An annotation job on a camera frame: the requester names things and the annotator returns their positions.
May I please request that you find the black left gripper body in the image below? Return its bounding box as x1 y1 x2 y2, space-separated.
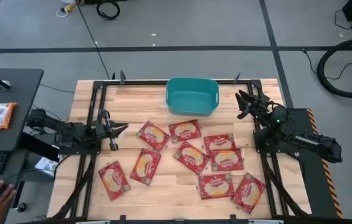
93 109 119 152

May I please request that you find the black aluminium table frame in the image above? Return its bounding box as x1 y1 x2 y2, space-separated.
49 79 312 224

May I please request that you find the black cable sleeve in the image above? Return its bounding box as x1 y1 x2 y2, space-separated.
261 155 309 217
50 155 97 219

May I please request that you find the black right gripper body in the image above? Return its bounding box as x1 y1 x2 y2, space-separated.
236 94 272 121

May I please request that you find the black coiled cable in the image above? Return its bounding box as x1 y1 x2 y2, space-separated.
96 0 121 21

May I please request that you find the white box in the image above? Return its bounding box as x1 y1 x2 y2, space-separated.
34 156 59 178

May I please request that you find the black side desk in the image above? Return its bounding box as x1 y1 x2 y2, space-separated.
0 68 45 206

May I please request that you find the teal plastic basket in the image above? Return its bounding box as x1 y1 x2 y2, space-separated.
165 77 220 117

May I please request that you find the large black hose loop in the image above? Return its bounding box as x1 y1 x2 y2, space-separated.
316 36 352 99

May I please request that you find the black platform with hazard stripe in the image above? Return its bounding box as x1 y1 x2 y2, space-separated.
283 107 344 219

